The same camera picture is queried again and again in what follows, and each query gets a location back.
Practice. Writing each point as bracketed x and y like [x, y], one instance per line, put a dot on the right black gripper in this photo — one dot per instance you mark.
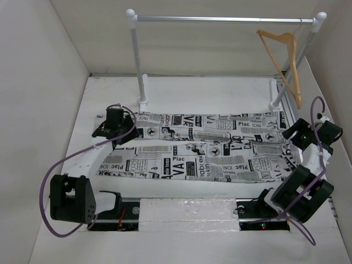
[301, 126]

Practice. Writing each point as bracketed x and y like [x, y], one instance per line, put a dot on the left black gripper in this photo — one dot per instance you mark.
[131, 135]

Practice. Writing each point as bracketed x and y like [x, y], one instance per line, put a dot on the wooden clothes hanger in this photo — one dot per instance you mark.
[287, 60]

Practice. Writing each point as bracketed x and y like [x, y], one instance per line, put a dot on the newspaper print trousers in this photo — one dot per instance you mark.
[231, 148]

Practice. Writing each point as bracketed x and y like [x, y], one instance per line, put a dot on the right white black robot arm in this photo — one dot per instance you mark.
[304, 191]

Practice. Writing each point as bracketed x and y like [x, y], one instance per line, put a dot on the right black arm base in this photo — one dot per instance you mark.
[255, 215]

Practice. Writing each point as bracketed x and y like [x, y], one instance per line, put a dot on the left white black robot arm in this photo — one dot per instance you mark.
[72, 198]

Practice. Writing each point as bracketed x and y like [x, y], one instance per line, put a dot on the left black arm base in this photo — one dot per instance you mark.
[126, 219]

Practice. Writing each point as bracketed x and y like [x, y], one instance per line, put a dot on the white metal clothes rack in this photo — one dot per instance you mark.
[290, 79]

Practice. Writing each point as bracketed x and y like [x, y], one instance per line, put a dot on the aluminium rail on right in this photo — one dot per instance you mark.
[292, 114]

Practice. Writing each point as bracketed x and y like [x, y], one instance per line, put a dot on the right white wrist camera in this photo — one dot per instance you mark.
[321, 119]

